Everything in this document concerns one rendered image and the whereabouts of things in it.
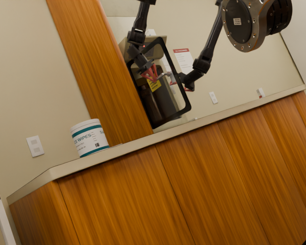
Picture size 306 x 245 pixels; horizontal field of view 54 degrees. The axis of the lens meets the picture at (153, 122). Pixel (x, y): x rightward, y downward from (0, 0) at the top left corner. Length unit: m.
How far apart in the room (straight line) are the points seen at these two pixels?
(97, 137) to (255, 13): 0.74
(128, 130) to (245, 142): 0.65
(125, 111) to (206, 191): 0.61
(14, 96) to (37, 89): 0.14
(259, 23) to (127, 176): 0.71
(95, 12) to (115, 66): 0.32
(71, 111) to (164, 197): 0.95
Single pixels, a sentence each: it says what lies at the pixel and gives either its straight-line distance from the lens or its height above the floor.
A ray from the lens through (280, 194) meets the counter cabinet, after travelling 1.89.
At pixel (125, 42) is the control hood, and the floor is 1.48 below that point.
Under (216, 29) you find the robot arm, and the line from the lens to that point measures 1.66.
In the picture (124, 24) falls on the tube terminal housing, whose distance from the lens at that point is 1.92.
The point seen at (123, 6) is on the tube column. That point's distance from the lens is 2.01.
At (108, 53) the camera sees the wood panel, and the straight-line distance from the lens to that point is 1.70.
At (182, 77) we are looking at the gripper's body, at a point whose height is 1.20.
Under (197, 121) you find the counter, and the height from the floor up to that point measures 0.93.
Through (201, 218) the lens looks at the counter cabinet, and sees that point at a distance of 1.39.
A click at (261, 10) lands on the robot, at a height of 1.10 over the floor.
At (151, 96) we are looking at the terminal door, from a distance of 1.60.
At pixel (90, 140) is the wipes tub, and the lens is 1.24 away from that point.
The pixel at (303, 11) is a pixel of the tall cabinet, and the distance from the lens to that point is 4.47.
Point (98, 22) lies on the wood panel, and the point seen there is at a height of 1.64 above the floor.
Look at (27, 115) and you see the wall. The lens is 1.87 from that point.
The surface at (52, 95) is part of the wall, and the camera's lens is 1.97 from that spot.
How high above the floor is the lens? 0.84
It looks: 7 degrees up
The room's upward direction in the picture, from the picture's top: 22 degrees counter-clockwise
